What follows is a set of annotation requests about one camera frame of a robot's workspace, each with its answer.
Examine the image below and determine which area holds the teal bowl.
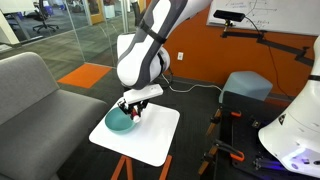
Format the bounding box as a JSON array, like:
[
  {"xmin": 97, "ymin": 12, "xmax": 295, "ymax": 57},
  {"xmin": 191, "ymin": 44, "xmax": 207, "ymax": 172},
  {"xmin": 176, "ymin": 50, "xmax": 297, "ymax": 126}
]
[{"xmin": 104, "ymin": 106, "xmax": 137, "ymax": 135}]

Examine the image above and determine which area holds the white side table orange frame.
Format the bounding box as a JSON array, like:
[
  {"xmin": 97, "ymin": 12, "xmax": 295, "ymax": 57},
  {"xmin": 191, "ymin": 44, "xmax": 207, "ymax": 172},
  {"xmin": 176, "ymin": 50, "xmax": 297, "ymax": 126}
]
[{"xmin": 88, "ymin": 101, "xmax": 181, "ymax": 180}]

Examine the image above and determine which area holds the black office chair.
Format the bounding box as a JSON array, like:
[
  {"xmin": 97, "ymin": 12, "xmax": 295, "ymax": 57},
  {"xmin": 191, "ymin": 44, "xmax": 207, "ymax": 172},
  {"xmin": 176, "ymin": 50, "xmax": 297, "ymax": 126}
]
[{"xmin": 32, "ymin": 0, "xmax": 60, "ymax": 34}]

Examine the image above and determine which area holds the red and white glue stick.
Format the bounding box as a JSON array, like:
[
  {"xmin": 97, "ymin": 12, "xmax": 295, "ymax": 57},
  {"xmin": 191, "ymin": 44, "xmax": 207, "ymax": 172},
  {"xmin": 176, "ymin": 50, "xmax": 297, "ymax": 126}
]
[{"xmin": 130, "ymin": 109, "xmax": 142, "ymax": 124}]

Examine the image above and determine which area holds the white desk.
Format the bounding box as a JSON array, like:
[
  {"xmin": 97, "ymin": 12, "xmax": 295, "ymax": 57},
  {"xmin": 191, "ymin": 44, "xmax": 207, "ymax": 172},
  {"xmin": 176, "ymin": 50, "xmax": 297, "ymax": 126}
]
[{"xmin": 0, "ymin": 0, "xmax": 36, "ymax": 46}]

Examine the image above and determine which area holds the black perforated breadboard plate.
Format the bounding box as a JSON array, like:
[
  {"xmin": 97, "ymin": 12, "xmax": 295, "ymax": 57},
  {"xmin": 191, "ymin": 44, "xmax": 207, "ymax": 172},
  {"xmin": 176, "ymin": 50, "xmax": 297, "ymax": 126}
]
[{"xmin": 229, "ymin": 111, "xmax": 320, "ymax": 180}]

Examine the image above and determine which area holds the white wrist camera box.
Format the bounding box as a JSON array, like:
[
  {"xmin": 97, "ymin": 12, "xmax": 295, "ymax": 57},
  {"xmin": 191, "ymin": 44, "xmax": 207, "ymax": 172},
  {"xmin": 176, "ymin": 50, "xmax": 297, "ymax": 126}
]
[{"xmin": 123, "ymin": 84, "xmax": 165, "ymax": 105}]

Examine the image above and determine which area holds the grey two-seat sofa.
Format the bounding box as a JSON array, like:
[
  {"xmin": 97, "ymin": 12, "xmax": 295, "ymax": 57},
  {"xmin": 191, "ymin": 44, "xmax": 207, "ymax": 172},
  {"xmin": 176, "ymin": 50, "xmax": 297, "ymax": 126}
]
[{"xmin": 0, "ymin": 51, "xmax": 109, "ymax": 180}]

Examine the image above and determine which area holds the black robot cart table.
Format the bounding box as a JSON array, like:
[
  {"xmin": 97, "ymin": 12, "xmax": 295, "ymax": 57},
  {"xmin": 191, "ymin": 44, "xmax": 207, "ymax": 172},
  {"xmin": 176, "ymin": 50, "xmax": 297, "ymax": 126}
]
[{"xmin": 213, "ymin": 90, "xmax": 320, "ymax": 180}]

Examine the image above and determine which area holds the white floor cable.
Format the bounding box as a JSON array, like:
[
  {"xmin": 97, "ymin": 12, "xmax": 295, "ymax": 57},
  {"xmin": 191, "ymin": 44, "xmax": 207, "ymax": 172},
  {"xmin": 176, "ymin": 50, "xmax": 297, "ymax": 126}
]
[{"xmin": 161, "ymin": 73, "xmax": 224, "ymax": 95}]

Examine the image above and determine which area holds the blue-grey stool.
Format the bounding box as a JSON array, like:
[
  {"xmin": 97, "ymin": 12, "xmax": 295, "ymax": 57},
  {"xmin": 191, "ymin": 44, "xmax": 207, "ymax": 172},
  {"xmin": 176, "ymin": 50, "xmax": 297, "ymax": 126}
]
[{"xmin": 218, "ymin": 70, "xmax": 274, "ymax": 104}]

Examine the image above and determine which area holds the black bar clamp orange handle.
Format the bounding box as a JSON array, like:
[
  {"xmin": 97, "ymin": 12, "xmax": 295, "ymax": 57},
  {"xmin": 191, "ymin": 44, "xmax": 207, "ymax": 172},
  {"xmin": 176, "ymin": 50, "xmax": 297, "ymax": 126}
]
[
  {"xmin": 205, "ymin": 107, "xmax": 243, "ymax": 136},
  {"xmin": 198, "ymin": 139, "xmax": 246, "ymax": 176}
]

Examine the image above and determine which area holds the yellow wooden door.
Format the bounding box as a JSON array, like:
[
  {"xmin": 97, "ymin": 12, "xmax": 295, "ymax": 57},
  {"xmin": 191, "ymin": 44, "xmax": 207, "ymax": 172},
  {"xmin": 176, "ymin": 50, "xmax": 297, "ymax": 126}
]
[{"xmin": 88, "ymin": 0, "xmax": 106, "ymax": 25}]

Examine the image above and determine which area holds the black stereo camera bar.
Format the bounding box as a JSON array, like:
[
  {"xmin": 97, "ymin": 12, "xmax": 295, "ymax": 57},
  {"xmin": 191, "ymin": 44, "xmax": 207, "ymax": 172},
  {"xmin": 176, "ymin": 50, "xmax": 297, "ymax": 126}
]
[{"xmin": 213, "ymin": 9, "xmax": 247, "ymax": 23}]

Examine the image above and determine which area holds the black articulated camera mount arm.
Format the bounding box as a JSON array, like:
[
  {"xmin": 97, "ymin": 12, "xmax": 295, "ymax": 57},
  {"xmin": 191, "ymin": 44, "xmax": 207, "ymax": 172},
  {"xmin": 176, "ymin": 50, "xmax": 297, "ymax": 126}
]
[{"xmin": 220, "ymin": 19, "xmax": 316, "ymax": 68}]

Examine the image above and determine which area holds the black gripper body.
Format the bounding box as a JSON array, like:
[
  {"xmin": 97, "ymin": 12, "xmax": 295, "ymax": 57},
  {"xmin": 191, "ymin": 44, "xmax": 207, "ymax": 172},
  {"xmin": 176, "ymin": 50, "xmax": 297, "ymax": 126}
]
[{"xmin": 125, "ymin": 98, "xmax": 147, "ymax": 112}]

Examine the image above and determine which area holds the white whiteboard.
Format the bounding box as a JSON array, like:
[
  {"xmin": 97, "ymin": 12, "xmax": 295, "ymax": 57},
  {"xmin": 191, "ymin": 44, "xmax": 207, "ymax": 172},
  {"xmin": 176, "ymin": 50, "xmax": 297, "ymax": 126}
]
[{"xmin": 205, "ymin": 0, "xmax": 320, "ymax": 37}]

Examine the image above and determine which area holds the black camera cable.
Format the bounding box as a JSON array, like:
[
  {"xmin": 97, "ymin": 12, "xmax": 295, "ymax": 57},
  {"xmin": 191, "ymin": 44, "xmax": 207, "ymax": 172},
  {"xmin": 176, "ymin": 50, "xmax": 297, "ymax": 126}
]
[{"xmin": 244, "ymin": 16, "xmax": 292, "ymax": 98}]

